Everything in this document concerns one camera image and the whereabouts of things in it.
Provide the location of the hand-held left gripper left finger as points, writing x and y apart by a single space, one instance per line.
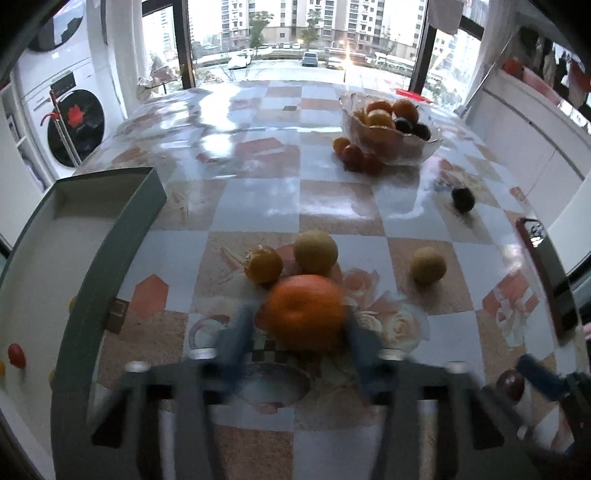
235 341

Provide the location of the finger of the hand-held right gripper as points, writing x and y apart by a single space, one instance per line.
540 376
519 427

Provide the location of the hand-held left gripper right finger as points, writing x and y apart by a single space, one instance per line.
364 355

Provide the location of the dark purple plum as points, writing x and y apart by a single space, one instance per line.
509 385
463 198

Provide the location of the large orange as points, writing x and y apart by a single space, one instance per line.
304 314

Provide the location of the yellow round fruit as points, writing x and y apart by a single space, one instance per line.
428 265
316 253

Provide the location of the green cardboard box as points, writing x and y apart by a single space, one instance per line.
106 258

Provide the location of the pink cloth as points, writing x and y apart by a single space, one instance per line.
587 332

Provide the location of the small orange with stem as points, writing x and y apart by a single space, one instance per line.
263 265

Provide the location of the black smartphone red case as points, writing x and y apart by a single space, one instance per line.
551 272

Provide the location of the printed checkered tablecloth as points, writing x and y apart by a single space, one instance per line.
332 203

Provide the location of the small orange cherry tomato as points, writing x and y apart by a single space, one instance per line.
72 303
52 376

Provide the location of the glass fruit bowl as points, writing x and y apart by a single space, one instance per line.
406 150

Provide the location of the dark plum in bowl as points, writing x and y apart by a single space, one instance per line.
421 132
403 124

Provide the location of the orange in bowl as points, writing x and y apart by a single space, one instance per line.
379 120
405 110
379 106

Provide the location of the white cabinet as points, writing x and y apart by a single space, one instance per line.
531 138

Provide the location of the yellow fruit in bowl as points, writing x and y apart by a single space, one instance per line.
360 115

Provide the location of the white washing machine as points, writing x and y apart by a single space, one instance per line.
76 134

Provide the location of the red plastic tray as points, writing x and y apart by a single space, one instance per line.
413 95

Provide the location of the clear plastic bag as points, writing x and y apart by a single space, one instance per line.
157 76

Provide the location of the white parked car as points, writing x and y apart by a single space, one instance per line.
239 61
335 62

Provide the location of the dark parked car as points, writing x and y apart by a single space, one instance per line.
310 59

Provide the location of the pink plastic basin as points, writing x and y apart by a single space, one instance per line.
540 83

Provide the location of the white storage shelf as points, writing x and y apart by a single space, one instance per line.
18 138

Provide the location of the red bottle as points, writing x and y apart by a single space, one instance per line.
511 68

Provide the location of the hanging dark clothes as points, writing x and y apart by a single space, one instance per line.
558 64

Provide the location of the hanging white cloth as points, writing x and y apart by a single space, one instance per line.
443 16

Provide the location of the white tumble dryer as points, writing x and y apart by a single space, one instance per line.
60 27

